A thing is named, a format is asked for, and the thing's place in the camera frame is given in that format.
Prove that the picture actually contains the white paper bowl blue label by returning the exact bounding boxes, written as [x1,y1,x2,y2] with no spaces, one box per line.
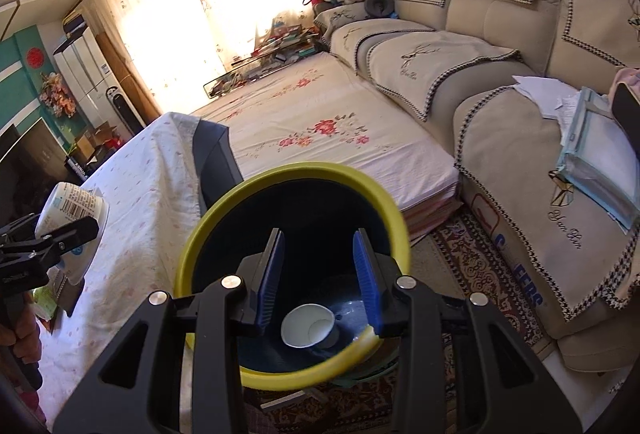
[35,183,110,285]

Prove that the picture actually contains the white paper cup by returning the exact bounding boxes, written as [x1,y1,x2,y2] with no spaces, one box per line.
[281,304,340,350]

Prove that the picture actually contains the yellow rimmed dark trash bin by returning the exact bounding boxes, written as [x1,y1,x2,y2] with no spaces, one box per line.
[174,162,411,391]

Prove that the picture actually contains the person left hand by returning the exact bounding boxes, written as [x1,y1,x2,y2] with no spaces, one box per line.
[0,293,42,364]

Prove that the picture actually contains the large black television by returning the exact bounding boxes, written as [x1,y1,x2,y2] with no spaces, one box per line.
[0,119,84,226]

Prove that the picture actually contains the floral sheet low mattress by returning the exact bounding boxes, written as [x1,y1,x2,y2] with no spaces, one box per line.
[195,53,460,238]

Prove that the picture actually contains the white dotted tablecloth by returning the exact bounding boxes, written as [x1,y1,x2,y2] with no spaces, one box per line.
[37,111,231,430]

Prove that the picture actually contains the artificial flower decoration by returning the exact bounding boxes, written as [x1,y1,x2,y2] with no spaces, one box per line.
[39,72,76,119]

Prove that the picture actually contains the black tower fan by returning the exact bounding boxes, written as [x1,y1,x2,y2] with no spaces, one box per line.
[105,86,145,136]

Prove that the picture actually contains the pile of books and toys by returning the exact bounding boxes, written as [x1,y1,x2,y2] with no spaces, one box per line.
[203,24,321,100]

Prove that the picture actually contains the white papers on sofa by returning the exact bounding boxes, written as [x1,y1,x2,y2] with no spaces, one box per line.
[513,75,579,120]

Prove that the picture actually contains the blue clear document pouch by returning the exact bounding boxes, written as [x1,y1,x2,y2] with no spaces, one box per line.
[555,87,639,230]

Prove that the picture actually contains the beige sofa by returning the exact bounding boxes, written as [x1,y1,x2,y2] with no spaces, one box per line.
[316,0,639,372]

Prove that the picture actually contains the pink black bag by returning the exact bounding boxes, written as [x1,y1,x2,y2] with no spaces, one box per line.
[608,68,640,157]

